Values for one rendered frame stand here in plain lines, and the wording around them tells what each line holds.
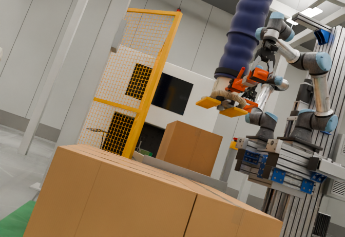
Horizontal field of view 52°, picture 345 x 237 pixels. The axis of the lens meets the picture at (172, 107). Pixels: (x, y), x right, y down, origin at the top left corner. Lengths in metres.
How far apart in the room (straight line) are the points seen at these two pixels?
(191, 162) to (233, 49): 0.96
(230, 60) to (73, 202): 1.44
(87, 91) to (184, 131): 1.10
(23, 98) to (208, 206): 10.38
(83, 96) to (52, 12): 8.77
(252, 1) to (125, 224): 1.73
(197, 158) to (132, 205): 1.44
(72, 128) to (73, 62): 8.31
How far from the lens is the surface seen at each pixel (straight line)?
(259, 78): 1.88
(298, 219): 2.81
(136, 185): 1.47
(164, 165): 2.75
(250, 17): 2.53
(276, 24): 2.00
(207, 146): 2.86
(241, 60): 2.44
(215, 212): 1.54
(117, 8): 3.63
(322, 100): 2.45
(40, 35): 11.89
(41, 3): 12.18
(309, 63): 2.37
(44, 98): 5.68
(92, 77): 3.46
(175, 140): 2.81
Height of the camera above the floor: 0.64
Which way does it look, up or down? 8 degrees up
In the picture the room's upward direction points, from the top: 19 degrees clockwise
